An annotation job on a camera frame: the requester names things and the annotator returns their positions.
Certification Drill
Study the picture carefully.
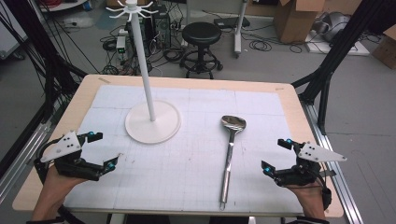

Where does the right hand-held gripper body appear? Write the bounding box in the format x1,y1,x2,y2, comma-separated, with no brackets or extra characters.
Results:
274,141,347,188

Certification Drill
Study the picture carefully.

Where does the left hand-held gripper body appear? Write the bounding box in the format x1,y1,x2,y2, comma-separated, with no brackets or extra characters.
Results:
34,131,106,182

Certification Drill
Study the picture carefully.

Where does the large steel spoon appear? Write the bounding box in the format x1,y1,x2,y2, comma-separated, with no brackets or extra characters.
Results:
219,115,248,212

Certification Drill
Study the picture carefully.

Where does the white hook rack stand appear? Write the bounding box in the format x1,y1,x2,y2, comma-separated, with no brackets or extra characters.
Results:
106,0,182,145

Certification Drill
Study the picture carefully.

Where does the person's right hand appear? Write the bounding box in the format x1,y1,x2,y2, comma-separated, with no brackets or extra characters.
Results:
285,183,326,214

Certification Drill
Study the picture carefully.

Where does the person's left hand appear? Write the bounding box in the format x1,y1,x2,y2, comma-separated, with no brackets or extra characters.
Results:
41,164,88,202

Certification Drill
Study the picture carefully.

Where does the white grid mat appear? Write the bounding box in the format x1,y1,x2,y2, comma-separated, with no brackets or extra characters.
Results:
64,84,304,216

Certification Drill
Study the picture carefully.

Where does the small white power box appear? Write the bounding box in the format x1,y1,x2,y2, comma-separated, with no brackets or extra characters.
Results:
116,35,127,54

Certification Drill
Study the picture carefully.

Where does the white flat board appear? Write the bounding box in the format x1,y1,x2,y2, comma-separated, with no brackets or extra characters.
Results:
304,30,371,57

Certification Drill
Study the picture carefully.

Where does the large open cardboard box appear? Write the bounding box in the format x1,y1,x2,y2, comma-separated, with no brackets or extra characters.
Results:
274,0,326,45

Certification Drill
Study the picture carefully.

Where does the white floor stand pole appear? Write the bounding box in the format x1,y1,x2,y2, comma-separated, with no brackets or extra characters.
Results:
233,0,248,59

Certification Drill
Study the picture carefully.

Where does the grey round appliance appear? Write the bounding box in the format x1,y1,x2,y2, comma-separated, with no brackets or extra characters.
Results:
314,11,351,43

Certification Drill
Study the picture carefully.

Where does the black computer tower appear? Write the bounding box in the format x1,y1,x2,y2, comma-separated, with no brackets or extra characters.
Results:
151,4,172,49

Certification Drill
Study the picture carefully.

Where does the flat black device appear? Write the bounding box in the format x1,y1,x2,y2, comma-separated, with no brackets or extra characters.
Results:
213,16,251,30

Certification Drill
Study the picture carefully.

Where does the small cardboard box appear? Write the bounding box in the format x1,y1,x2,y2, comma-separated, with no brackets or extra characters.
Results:
372,24,396,70

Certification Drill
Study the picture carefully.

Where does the black round stool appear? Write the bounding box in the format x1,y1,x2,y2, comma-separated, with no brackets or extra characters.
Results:
179,21,224,79

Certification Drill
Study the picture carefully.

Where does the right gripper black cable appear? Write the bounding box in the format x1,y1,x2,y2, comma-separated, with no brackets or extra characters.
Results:
314,169,333,211

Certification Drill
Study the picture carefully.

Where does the aluminium rail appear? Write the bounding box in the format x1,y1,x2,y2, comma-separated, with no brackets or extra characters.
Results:
0,122,52,203
300,101,364,224

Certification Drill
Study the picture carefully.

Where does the black metal frame stand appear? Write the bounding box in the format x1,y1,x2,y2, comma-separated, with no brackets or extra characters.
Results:
0,0,89,125
291,0,396,135

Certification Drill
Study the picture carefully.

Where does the coiled black floor cable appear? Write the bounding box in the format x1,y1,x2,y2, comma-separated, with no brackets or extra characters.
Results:
248,39,273,52

